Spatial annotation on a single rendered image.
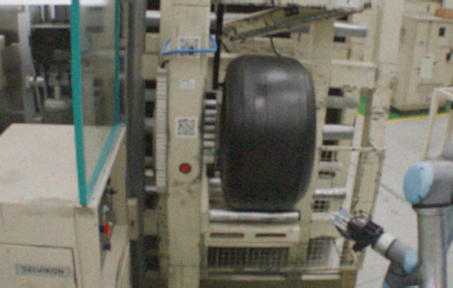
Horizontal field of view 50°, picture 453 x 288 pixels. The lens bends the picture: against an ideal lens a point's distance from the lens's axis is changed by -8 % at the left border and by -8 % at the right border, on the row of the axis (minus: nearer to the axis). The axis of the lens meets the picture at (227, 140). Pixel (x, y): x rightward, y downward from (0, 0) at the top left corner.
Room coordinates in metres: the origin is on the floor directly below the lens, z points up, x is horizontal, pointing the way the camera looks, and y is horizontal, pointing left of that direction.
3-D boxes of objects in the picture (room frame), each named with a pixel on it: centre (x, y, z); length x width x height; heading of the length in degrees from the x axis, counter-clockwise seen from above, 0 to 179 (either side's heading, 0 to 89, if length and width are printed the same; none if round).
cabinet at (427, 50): (6.33, -2.43, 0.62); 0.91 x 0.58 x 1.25; 116
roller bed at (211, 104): (2.19, 0.15, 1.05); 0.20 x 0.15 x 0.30; 94
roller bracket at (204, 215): (1.82, 0.08, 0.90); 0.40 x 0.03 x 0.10; 4
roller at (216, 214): (1.69, -0.11, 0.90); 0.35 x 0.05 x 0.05; 94
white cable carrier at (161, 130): (1.76, 0.24, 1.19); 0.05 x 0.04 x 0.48; 4
